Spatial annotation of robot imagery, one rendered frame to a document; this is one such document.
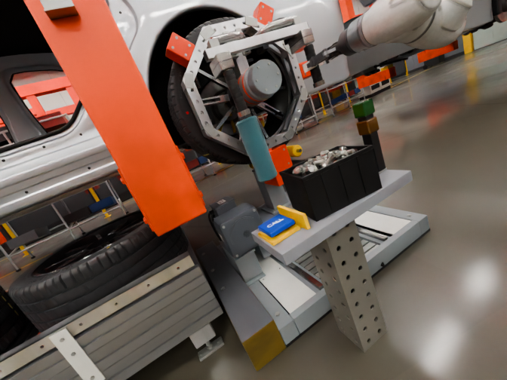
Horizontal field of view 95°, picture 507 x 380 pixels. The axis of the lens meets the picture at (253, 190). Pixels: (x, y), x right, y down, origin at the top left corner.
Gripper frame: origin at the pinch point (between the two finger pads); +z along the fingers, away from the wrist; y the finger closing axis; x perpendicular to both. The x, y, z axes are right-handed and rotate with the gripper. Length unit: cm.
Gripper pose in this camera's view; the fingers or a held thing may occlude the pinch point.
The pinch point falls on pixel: (313, 64)
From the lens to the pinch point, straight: 102.7
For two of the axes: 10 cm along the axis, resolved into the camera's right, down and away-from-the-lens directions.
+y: 8.4, -4.4, 3.1
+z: -4.0, -1.1, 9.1
